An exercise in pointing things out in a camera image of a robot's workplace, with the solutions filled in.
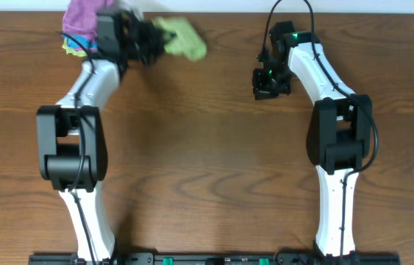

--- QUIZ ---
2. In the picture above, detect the green microfiber cloth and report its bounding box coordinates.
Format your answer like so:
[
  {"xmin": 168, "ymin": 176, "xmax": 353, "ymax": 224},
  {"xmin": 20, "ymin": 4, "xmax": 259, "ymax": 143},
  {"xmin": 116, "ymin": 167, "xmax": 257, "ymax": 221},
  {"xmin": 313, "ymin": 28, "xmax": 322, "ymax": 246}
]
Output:
[{"xmin": 153, "ymin": 17, "xmax": 207, "ymax": 62}]

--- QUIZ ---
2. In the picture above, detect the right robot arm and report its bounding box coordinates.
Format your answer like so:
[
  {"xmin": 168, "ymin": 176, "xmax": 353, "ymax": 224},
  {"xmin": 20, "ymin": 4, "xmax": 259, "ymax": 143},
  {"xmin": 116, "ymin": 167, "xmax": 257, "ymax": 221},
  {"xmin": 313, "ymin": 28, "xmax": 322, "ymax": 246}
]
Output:
[{"xmin": 252, "ymin": 30, "xmax": 374, "ymax": 259}]

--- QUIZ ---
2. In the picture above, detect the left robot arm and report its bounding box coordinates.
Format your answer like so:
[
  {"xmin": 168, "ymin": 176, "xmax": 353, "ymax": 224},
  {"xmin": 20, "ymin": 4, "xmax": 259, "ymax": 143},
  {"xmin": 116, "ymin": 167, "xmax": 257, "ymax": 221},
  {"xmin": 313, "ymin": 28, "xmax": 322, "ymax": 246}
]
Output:
[{"xmin": 29, "ymin": 8, "xmax": 176, "ymax": 264}]

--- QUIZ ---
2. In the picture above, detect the blue folded cloth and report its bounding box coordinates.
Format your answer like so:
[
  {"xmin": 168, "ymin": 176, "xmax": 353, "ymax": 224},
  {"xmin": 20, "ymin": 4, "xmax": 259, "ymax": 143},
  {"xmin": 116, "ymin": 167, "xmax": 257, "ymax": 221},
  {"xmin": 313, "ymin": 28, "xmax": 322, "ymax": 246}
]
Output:
[{"xmin": 62, "ymin": 35, "xmax": 97, "ymax": 52}]

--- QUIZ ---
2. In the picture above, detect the purple folded cloth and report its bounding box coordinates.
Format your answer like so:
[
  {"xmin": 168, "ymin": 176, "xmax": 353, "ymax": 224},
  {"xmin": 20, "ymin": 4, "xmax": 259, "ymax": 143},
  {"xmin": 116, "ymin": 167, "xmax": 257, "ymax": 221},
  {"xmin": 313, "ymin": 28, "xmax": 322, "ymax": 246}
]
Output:
[{"xmin": 63, "ymin": 0, "xmax": 115, "ymax": 40}]

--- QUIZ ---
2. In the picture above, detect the light green folded cloth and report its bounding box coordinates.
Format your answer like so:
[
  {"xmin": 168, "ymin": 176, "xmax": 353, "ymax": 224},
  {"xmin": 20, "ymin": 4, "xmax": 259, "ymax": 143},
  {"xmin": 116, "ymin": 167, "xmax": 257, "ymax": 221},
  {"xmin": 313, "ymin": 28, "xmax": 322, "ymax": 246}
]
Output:
[{"xmin": 62, "ymin": 39, "xmax": 87, "ymax": 57}]

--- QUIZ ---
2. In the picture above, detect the right black cable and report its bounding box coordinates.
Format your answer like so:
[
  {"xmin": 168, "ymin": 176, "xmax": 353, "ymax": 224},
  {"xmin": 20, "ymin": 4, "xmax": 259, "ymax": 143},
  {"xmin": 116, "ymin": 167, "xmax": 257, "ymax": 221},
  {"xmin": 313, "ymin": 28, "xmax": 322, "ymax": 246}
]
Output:
[{"xmin": 260, "ymin": 0, "xmax": 379, "ymax": 258}]

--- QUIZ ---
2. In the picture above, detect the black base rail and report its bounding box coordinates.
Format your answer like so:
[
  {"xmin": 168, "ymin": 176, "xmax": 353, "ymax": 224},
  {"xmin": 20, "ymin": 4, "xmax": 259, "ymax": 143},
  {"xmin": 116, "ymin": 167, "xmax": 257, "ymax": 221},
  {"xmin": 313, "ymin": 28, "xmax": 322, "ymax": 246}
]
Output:
[{"xmin": 28, "ymin": 251, "xmax": 401, "ymax": 265}]

